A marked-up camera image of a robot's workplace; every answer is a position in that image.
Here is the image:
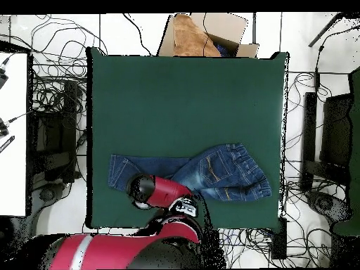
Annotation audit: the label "black slanted rod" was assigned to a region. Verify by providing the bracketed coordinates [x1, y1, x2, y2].
[307, 12, 344, 48]

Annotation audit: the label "black and blue cable tangle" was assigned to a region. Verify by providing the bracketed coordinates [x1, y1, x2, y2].
[219, 227, 275, 268]

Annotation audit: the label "blue denim jeans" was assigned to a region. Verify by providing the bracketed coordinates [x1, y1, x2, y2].
[108, 143, 273, 203]

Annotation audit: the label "brown cloth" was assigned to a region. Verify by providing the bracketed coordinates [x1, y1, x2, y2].
[173, 13, 222, 58]

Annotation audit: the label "white table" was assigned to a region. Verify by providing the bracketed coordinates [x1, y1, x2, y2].
[0, 51, 29, 217]

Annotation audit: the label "black connector with cable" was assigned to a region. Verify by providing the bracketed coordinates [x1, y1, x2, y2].
[0, 54, 13, 89]

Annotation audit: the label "thin black cable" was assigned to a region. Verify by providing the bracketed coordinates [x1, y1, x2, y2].
[202, 12, 212, 56]

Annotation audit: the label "black label strip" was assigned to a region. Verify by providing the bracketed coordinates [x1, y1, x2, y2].
[0, 135, 15, 154]

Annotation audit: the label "cardboard box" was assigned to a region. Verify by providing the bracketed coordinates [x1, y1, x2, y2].
[156, 12, 260, 58]

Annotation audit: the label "black device with cable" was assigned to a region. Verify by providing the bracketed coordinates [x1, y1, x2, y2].
[0, 110, 32, 139]

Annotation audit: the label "dark green table cloth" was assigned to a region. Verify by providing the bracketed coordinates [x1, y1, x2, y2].
[86, 46, 290, 230]

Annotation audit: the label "black office chair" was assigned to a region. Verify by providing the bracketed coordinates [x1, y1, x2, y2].
[300, 91, 354, 226]
[29, 79, 82, 206]

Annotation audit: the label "dark blue fabric item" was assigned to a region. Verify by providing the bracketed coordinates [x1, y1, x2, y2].
[214, 41, 233, 58]

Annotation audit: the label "single black cable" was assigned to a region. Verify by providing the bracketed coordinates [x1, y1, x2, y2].
[122, 13, 154, 56]

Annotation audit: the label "green covered side table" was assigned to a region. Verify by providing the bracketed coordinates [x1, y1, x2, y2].
[333, 65, 360, 237]

